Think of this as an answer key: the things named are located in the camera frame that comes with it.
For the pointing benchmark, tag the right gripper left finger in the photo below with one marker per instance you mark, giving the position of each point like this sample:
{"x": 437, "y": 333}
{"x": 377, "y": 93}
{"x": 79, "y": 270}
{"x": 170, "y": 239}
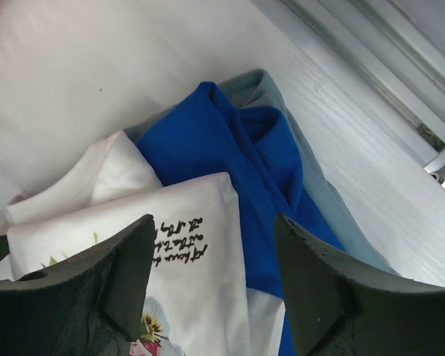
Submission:
{"x": 88, "y": 304}

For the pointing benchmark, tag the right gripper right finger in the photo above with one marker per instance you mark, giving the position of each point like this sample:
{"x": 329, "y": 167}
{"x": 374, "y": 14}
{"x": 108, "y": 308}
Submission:
{"x": 338, "y": 305}

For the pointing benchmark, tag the white floral t shirt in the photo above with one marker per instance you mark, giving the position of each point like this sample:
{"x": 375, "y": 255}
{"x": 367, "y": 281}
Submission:
{"x": 197, "y": 300}

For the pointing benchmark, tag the folded light blue t shirt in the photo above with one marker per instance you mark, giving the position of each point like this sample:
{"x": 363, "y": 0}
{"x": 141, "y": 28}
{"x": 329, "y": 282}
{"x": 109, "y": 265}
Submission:
{"x": 256, "y": 88}

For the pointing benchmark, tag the aluminium frame rail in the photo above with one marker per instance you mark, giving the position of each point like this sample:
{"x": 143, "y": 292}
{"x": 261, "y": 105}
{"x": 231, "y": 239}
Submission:
{"x": 383, "y": 47}

